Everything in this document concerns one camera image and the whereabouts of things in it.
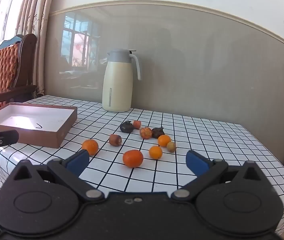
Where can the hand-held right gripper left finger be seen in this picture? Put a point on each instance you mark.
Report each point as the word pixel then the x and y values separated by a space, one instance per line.
pixel 78 162

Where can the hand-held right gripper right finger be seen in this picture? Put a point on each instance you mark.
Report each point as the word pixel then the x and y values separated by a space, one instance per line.
pixel 197 163

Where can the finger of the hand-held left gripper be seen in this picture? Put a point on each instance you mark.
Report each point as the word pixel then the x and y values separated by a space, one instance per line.
pixel 5 137

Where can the yellow-brown round fruit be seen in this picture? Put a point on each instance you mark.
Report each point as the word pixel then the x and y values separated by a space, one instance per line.
pixel 171 146

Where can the brown box with white inside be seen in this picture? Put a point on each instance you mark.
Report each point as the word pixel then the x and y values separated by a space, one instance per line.
pixel 57 135

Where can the brown cut fruit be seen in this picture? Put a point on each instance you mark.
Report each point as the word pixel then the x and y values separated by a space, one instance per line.
pixel 115 140

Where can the dark shrivelled fruit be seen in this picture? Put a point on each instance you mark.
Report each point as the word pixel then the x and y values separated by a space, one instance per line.
pixel 127 127
pixel 157 132

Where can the large orange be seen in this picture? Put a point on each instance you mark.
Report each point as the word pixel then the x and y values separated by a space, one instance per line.
pixel 132 158

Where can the peeled tangerine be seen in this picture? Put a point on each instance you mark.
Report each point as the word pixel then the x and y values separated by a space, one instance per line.
pixel 145 132

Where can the small orange fruit piece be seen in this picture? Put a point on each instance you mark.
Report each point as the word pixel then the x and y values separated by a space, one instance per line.
pixel 137 124

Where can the white black checked tablecloth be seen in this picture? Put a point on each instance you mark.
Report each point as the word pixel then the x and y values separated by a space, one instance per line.
pixel 207 135

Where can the cream thermos jug grey lid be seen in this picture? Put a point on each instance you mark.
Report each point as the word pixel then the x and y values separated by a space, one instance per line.
pixel 117 85

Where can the beige patterned curtain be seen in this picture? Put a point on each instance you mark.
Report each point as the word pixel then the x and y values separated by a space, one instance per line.
pixel 36 30

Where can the window with red frame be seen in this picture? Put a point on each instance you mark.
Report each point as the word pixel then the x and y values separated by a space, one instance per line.
pixel 4 10

